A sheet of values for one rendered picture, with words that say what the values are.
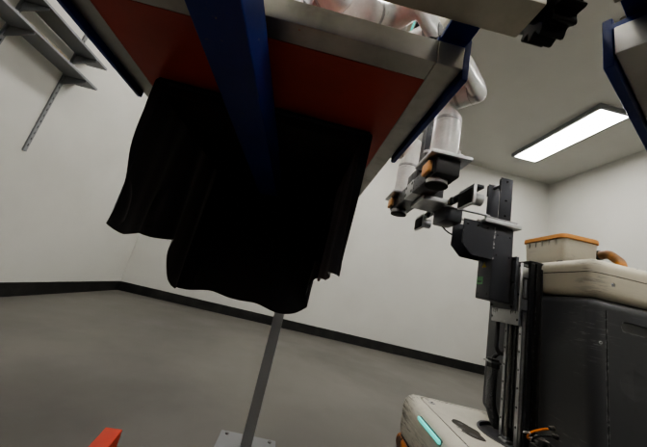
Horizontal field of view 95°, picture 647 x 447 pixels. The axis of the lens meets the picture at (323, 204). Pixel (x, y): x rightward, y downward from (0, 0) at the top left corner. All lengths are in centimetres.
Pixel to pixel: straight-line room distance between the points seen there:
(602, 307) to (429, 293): 348
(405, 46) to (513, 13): 13
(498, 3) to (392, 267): 410
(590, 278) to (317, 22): 111
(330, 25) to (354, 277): 396
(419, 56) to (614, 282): 103
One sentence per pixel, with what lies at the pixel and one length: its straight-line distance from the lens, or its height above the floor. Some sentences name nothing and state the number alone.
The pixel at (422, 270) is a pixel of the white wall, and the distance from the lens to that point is 458.
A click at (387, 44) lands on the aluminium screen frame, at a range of 46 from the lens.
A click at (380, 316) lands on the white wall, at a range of 438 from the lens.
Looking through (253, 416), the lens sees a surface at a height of 13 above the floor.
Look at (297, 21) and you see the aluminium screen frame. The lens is 47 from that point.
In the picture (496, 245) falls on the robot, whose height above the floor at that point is 93.
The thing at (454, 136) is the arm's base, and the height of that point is 122.
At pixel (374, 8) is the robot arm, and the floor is 133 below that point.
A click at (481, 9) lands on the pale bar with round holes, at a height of 99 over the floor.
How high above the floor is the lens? 63
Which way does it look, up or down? 15 degrees up
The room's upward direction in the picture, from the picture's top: 13 degrees clockwise
